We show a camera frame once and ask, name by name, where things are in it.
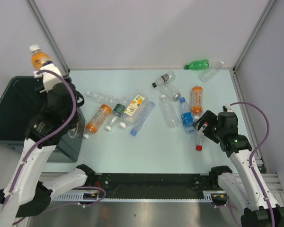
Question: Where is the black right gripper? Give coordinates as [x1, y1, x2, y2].
[192, 110, 224, 143]

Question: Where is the clear Nongfu bottle red label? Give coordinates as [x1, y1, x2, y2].
[195, 122, 207, 151]

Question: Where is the orange label bottle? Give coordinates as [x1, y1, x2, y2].
[83, 104, 112, 139]
[191, 86, 203, 116]

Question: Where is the yellow tea bottle blue label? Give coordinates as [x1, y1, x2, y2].
[29, 44, 52, 70]

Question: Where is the clear bottle dark green label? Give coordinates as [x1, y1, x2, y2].
[105, 96, 130, 131]

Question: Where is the crushed clear bottle blue cap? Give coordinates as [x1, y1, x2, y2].
[130, 101, 155, 136]

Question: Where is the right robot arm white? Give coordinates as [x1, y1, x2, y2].
[193, 110, 284, 227]

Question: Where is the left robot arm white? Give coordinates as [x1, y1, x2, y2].
[0, 61, 95, 221]

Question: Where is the dark green plastic bin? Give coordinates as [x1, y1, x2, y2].
[0, 76, 86, 163]

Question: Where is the clear bottle blue label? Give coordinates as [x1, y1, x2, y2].
[179, 97, 195, 134]

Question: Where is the tall clear bottle white cap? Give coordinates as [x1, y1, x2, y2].
[159, 95, 179, 128]

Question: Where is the clear bottle white cap back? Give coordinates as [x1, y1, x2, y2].
[198, 61, 224, 83]

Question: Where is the clear bottle silver cap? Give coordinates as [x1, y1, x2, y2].
[160, 84, 181, 102]

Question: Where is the green bottle at back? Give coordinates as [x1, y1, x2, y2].
[184, 59, 209, 70]

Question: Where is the clear bottle black cap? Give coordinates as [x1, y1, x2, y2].
[152, 71, 176, 88]

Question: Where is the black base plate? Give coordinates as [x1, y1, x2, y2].
[84, 173, 222, 200]

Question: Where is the white cable duct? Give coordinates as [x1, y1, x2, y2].
[52, 190, 105, 201]

